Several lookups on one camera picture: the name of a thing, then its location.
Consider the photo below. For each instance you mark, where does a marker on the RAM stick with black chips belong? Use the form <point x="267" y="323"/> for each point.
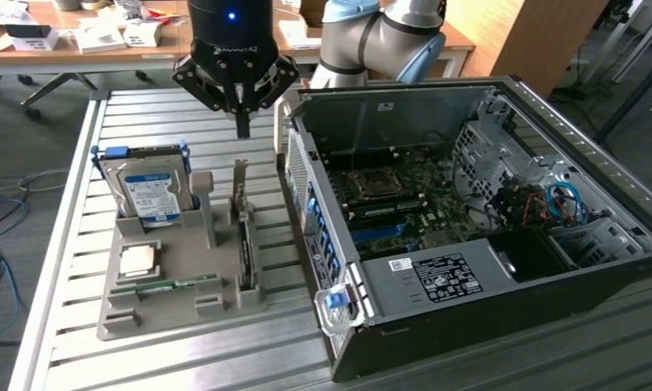
<point x="385" y="209"/>

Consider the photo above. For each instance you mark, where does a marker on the grey power supply with label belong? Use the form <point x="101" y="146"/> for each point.
<point x="396" y="289"/>

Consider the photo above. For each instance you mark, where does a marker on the white box with label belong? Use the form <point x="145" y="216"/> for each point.
<point x="141" y="36"/>

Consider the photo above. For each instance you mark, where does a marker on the flat white box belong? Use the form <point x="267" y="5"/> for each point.
<point x="100" y="40"/>

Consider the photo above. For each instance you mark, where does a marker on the wooden desk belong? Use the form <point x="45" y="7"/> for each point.
<point x="60" y="57"/>

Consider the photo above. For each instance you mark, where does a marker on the green motherboard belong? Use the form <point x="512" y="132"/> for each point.
<point x="440" y="212"/>

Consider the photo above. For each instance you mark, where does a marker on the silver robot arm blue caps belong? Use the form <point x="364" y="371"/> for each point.
<point x="348" y="45"/>

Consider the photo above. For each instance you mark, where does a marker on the black open PC case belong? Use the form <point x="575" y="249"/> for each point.
<point x="467" y="326"/>

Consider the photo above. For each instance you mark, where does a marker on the silver CPU chip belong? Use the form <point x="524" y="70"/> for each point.
<point x="137" y="260"/>

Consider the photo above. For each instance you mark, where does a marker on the silver disk bay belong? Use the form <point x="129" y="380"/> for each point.
<point x="603" y="244"/>

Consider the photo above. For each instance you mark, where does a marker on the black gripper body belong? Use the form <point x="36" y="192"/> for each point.
<point x="230" y="36"/>

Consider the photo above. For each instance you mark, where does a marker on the grey plastic parts rack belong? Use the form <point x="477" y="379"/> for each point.
<point x="184" y="260"/>

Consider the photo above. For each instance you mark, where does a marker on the metal CPU socket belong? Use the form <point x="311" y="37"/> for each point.
<point x="377" y="181"/>

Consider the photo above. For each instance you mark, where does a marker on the grey desk leg with casters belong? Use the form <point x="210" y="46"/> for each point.
<point x="48" y="89"/>

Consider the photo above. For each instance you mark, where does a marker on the blue expansion slot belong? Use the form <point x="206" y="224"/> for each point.
<point x="377" y="233"/>

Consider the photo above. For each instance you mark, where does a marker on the white paper sheets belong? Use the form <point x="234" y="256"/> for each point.
<point x="299" y="36"/>

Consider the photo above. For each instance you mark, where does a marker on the red yellow packet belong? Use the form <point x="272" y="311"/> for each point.
<point x="162" y="14"/>

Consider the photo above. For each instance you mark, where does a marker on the wooden cabinet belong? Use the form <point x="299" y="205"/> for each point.
<point x="548" y="40"/>

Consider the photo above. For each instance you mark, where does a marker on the green RAM stick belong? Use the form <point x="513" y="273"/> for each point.
<point x="162" y="285"/>

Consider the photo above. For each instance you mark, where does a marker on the grey cup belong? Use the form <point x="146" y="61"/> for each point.
<point x="66" y="5"/>

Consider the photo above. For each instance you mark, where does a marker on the white box with black opening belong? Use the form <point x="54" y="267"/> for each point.
<point x="32" y="40"/>

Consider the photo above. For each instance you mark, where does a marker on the brown cardboard box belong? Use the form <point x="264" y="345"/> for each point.
<point x="311" y="12"/>

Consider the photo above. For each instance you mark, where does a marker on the graphics card with black shroud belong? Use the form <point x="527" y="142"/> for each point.
<point x="242" y="244"/>

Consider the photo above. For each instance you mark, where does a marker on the pile of papers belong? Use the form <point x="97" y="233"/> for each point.
<point x="5" y="16"/>

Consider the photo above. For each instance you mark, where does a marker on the hard disk in blue caddy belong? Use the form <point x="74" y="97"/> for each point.
<point x="146" y="191"/>

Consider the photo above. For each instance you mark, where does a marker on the blue power supply latch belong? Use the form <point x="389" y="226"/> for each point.
<point x="336" y="300"/>

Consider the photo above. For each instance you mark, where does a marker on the tape roll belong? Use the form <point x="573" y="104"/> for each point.
<point x="93" y="4"/>

